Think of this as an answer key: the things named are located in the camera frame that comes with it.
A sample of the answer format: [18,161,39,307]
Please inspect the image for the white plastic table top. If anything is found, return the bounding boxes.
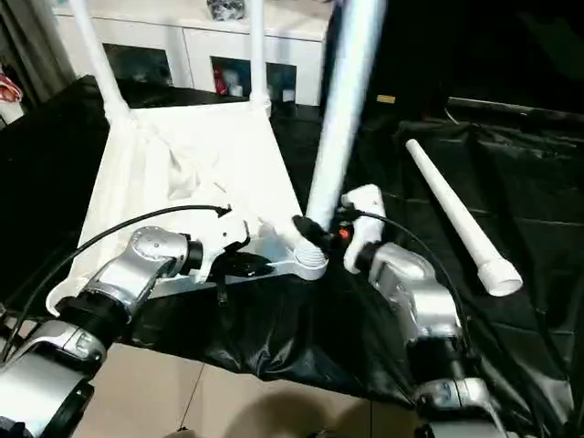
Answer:
[47,100,329,319]

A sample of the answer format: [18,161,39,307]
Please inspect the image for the white plastic table leg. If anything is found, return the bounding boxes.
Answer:
[294,0,390,276]
[404,139,525,298]
[247,0,274,116]
[67,0,134,120]

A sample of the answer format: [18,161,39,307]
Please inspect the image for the black work surface mat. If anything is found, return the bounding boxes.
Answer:
[0,75,584,438]

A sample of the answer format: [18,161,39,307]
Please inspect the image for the white glass door cabinet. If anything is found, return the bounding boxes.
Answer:
[53,0,330,107]

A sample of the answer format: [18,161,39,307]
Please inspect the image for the dark patterned object on cabinet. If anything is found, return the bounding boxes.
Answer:
[205,0,248,24]

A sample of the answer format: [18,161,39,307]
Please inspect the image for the white side shelf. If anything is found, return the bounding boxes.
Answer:
[0,98,25,125]

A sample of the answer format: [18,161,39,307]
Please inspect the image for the red clothes hangers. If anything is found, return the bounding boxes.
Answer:
[0,72,24,105]

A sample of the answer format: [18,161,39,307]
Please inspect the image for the grey curtain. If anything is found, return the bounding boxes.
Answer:
[0,0,78,110]

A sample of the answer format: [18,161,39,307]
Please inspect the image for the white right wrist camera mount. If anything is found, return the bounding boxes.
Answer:
[339,182,388,276]

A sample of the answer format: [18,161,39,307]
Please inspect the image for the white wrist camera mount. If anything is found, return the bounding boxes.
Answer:
[197,211,251,283]
[339,182,388,276]

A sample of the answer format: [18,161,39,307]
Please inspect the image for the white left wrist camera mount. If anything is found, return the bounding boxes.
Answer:
[197,211,251,283]

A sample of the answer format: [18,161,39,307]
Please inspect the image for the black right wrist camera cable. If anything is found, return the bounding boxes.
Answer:
[343,206,549,438]

